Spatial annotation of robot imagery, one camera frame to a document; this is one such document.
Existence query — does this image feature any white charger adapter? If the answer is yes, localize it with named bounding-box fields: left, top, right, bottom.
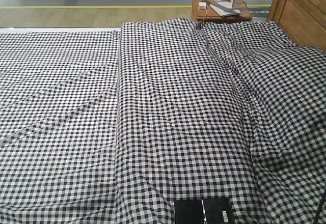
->
left=198, top=2, right=207, bottom=10

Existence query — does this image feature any black smartphone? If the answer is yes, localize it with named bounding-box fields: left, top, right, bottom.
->
left=173, top=197, right=235, bottom=223

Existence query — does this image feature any wooden headboard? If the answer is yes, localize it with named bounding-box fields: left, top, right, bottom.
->
left=267, top=0, right=325, bottom=51

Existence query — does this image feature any checkered bed sheet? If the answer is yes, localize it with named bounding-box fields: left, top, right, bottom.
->
left=1, top=31, right=120, bottom=223

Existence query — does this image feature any wooden nightstand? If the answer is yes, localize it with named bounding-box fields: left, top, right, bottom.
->
left=191, top=0, right=253, bottom=22

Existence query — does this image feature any black camera cable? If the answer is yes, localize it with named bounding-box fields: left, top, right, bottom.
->
left=313, top=200, right=323, bottom=224

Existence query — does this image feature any white desk lamp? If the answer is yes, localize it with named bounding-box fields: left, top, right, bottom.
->
left=210, top=0, right=240, bottom=17

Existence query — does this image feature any checkered duvet cover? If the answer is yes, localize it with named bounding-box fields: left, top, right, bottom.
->
left=115, top=18, right=325, bottom=223

